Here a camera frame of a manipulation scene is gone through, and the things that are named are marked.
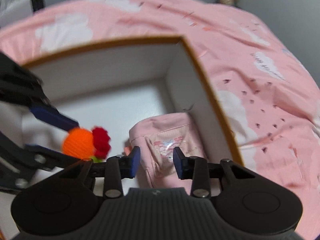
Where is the small pink backpack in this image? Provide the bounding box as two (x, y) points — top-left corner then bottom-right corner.
(129, 113), (206, 192)

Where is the window with grey frame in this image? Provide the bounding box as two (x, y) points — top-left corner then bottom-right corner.
(1, 0), (46, 28)

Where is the orange and red knitted toy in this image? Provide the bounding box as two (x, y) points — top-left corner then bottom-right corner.
(62, 127), (111, 162)

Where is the pink cloud-print duvet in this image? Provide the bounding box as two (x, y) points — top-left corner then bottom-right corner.
(1, 0), (319, 239)

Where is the orange cardboard storage box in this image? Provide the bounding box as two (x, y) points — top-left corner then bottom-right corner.
(0, 35), (245, 196)

